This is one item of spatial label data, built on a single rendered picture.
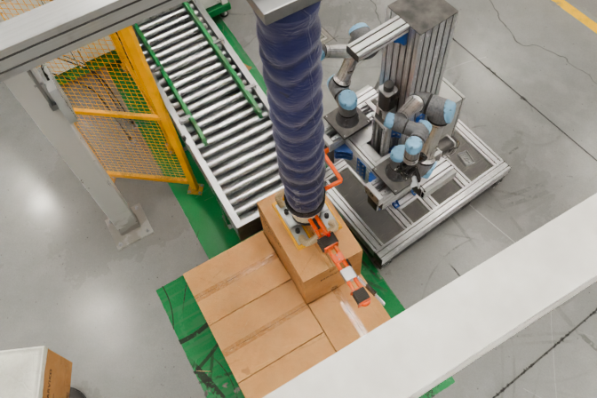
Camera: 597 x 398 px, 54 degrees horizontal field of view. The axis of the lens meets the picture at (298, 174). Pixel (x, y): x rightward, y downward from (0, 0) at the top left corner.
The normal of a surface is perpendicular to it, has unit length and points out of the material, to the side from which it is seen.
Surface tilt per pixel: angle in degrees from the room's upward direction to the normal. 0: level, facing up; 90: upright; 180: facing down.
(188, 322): 0
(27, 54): 90
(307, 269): 0
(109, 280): 0
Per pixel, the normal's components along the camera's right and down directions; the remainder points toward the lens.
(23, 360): -0.06, -0.50
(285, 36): 0.00, 0.94
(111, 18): 0.50, 0.73
